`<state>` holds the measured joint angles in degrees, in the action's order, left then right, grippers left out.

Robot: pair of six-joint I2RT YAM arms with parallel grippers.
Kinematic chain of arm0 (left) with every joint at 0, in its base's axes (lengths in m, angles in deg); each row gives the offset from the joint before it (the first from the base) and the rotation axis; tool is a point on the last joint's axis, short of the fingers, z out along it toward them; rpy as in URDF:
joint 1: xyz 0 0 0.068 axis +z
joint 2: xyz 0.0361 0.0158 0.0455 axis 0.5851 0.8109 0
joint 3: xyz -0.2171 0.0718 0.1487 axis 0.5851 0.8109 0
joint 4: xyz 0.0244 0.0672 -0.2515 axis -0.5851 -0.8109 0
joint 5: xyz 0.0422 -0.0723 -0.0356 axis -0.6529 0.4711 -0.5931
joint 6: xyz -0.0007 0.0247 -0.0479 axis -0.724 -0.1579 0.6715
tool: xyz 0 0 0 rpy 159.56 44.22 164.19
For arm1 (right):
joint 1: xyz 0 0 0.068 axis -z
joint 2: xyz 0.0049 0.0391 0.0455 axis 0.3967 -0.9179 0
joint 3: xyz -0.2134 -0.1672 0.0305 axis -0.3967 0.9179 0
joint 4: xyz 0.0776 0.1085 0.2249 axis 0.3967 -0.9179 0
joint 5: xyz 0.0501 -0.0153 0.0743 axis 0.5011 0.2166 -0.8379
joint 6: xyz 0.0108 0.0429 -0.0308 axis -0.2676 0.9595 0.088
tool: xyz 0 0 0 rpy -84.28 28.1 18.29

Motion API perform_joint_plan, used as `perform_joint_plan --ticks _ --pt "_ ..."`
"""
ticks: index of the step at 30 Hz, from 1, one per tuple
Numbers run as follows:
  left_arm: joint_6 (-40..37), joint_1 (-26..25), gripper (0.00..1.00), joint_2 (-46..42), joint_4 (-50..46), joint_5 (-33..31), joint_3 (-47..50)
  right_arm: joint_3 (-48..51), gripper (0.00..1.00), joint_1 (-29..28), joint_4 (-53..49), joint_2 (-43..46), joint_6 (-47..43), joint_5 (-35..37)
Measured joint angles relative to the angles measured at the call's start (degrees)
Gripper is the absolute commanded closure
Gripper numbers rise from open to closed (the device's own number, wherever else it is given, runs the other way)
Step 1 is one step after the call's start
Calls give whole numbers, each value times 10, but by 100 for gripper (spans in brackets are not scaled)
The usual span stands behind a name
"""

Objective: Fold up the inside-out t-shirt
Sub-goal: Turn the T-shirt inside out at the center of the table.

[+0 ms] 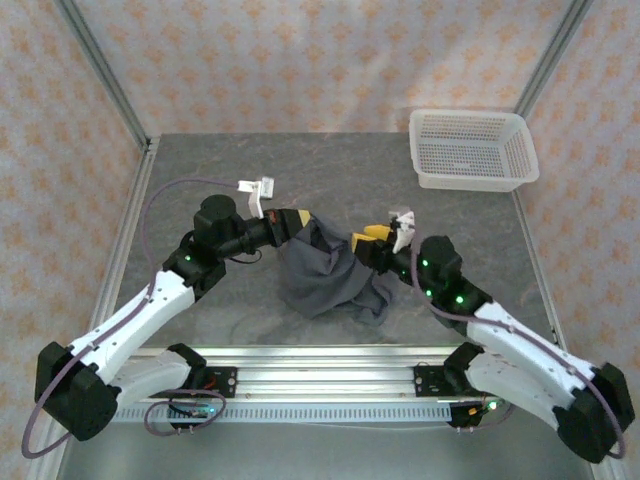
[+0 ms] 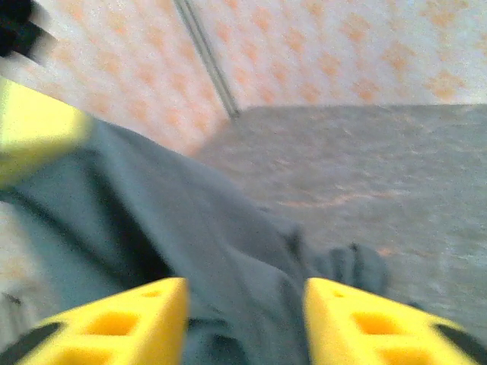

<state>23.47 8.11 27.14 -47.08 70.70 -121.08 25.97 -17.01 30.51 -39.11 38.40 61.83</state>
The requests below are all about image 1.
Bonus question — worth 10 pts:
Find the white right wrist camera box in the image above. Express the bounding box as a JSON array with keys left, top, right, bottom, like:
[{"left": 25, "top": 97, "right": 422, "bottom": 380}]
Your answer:
[{"left": 388, "top": 207, "right": 417, "bottom": 254}]

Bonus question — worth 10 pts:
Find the small circuit board green light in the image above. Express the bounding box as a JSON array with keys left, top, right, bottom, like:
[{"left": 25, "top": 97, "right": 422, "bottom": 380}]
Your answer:
[
  {"left": 169, "top": 403, "right": 217, "bottom": 419},
  {"left": 467, "top": 397, "right": 514, "bottom": 417}
]

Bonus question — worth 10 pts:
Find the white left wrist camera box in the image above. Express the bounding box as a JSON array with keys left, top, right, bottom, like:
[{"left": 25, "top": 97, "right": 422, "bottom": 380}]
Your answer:
[{"left": 237, "top": 177, "right": 277, "bottom": 220}]

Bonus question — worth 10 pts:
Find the white slotted cable duct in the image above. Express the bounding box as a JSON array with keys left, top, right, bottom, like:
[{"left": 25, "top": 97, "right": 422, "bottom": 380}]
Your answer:
[{"left": 112, "top": 403, "right": 454, "bottom": 425}]

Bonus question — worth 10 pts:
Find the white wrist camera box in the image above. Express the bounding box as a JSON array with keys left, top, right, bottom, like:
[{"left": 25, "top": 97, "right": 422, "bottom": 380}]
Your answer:
[
  {"left": 388, "top": 207, "right": 417, "bottom": 254},
  {"left": 237, "top": 177, "right": 277, "bottom": 220}
]

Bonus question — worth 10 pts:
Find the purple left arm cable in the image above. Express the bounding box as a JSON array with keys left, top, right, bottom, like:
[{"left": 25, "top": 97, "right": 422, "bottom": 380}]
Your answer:
[{"left": 22, "top": 178, "right": 249, "bottom": 459}]

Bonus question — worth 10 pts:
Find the grey t-shirt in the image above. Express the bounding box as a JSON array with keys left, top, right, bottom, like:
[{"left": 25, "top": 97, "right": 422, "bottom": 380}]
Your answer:
[{"left": 277, "top": 212, "right": 396, "bottom": 327}]

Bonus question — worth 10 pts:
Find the white perforated plastic basket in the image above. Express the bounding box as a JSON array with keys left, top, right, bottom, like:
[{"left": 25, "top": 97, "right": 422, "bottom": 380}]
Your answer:
[{"left": 408, "top": 107, "right": 541, "bottom": 193}]

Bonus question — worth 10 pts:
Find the aluminium mounting rail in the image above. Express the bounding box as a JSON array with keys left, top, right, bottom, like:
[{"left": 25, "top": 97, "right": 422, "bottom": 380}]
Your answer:
[{"left": 114, "top": 344, "right": 501, "bottom": 402}]

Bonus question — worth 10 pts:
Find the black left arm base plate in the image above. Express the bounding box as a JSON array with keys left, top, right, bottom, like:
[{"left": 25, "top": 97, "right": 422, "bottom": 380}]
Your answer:
[{"left": 199, "top": 366, "right": 238, "bottom": 400}]

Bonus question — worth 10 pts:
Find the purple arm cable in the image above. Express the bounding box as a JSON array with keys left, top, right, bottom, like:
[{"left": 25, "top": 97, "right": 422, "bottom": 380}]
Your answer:
[
  {"left": 409, "top": 229, "right": 629, "bottom": 461},
  {"left": 22, "top": 178, "right": 249, "bottom": 459}
]

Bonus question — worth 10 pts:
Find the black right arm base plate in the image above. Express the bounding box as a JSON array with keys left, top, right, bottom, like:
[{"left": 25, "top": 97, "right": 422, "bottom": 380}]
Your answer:
[{"left": 413, "top": 363, "right": 454, "bottom": 400}]

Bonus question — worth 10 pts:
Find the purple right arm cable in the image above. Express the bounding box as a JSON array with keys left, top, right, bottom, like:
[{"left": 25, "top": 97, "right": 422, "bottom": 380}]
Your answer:
[{"left": 409, "top": 229, "right": 629, "bottom": 461}]

